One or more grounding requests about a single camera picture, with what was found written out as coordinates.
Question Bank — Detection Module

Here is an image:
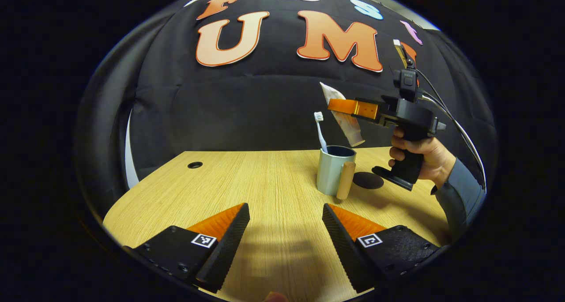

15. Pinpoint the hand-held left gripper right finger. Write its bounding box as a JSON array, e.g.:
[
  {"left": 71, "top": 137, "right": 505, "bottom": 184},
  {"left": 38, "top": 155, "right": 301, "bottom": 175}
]
[{"left": 322, "top": 203, "right": 442, "bottom": 294}]

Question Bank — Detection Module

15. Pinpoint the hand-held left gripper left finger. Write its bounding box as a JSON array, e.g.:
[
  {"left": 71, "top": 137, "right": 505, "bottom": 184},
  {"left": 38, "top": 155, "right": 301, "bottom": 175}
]
[{"left": 123, "top": 203, "right": 251, "bottom": 294}]

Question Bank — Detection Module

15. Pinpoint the white toothpaste tube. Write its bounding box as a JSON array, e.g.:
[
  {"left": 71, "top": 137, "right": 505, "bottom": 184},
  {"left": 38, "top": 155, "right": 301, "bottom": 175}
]
[{"left": 320, "top": 82, "right": 366, "bottom": 147}]

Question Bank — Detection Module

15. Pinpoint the white toothbrush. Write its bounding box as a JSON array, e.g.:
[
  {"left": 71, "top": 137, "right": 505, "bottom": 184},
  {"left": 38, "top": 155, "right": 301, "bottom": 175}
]
[{"left": 314, "top": 111, "right": 329, "bottom": 154}]

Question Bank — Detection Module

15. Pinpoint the pale blue cup wooden handle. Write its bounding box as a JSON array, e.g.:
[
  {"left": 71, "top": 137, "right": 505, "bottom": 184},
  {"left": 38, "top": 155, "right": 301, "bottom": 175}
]
[{"left": 316, "top": 145, "right": 357, "bottom": 200}]

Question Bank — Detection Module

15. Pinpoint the dark round coaster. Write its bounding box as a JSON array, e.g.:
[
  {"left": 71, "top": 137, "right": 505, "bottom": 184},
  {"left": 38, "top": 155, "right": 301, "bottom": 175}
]
[{"left": 352, "top": 171, "right": 384, "bottom": 190}]

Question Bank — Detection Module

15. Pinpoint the wooden desktop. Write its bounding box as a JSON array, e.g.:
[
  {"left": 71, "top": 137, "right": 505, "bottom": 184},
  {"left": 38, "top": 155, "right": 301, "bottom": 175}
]
[{"left": 102, "top": 147, "right": 451, "bottom": 302}]

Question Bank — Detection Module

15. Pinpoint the black backdrop cloth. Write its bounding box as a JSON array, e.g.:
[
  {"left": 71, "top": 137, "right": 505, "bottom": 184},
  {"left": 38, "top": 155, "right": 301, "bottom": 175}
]
[{"left": 77, "top": 0, "right": 497, "bottom": 205}]

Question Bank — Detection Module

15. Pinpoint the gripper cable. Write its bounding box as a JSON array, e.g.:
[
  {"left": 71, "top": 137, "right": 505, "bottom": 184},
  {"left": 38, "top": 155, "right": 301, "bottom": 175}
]
[{"left": 415, "top": 68, "right": 487, "bottom": 192}]

